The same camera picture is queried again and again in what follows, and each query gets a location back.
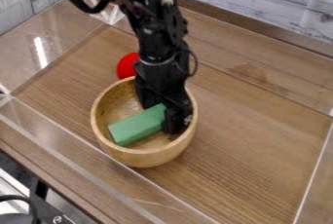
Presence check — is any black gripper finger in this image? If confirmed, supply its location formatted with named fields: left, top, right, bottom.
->
left=135, top=85, right=160, bottom=109
left=163, top=99, right=192, bottom=133

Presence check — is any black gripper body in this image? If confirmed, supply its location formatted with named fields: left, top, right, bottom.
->
left=131, top=51, right=193, bottom=109

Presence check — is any light wooden bowl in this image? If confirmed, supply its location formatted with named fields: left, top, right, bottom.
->
left=89, top=77, right=199, bottom=168

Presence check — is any green rectangular block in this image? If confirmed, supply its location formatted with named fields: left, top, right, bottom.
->
left=108, top=103, right=167, bottom=147

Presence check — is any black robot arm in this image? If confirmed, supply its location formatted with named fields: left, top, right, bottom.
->
left=104, top=0, right=192, bottom=133

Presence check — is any red plush strawberry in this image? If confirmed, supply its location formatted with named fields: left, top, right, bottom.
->
left=116, top=53, right=139, bottom=79

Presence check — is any clear acrylic corner bracket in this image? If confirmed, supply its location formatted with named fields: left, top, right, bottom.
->
left=82, top=0, right=124, bottom=25

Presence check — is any clear acrylic tray wall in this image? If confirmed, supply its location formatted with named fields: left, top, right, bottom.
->
left=0, top=94, right=216, bottom=224

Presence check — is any black cable under table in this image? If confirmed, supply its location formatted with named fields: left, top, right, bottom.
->
left=0, top=194, right=44, bottom=224

